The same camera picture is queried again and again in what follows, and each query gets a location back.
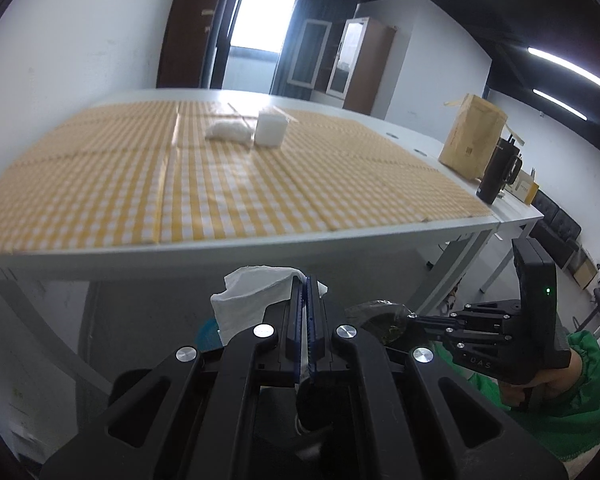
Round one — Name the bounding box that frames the brown wooden wardrobe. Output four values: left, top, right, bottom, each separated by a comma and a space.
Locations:
156, 0, 231, 90

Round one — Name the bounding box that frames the yellow checkered tablecloth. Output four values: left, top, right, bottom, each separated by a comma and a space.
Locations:
0, 101, 492, 256

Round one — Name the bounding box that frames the gold foil wrapper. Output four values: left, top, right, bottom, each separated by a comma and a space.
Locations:
344, 300, 417, 347

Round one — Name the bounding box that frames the brown glass door cabinet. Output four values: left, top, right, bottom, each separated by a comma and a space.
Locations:
325, 16, 398, 115

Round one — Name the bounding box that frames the dark curtain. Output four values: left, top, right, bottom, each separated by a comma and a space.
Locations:
207, 0, 242, 90
270, 0, 359, 102

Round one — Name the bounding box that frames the white cup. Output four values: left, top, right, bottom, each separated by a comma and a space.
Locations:
253, 110, 289, 149

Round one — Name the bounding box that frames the black tumbler with handle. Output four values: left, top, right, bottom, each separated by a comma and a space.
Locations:
476, 136, 524, 205

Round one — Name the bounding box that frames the white crumpled tissue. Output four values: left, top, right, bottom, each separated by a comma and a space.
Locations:
204, 119, 254, 144

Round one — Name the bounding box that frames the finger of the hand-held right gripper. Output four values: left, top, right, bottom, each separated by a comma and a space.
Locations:
407, 300, 522, 333
415, 321, 520, 358

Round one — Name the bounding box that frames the white framed glass door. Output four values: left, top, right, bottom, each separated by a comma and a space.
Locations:
287, 17, 331, 89

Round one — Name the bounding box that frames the person's right hand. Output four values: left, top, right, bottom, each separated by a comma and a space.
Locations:
522, 355, 588, 411

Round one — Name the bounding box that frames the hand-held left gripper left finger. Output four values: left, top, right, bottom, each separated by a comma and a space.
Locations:
40, 276, 306, 480

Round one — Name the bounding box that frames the bright balcony window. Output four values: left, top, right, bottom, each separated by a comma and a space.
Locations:
222, 0, 301, 94

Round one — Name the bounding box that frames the yellow cardboard box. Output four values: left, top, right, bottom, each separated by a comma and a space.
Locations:
507, 167, 541, 206

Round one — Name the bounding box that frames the brown cardboard box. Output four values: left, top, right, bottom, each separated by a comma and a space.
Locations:
572, 255, 599, 289

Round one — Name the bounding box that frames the long ceiling light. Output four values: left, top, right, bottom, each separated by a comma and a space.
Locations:
532, 88, 589, 121
527, 46, 600, 92

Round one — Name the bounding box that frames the brown paper bag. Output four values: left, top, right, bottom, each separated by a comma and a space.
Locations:
438, 93, 509, 181

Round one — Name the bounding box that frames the black sofa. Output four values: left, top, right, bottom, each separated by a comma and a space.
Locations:
530, 190, 584, 271

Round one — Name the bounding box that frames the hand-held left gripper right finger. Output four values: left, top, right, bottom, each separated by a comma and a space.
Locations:
307, 276, 566, 480

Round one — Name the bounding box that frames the white paper tissue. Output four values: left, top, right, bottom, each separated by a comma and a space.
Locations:
211, 265, 329, 347

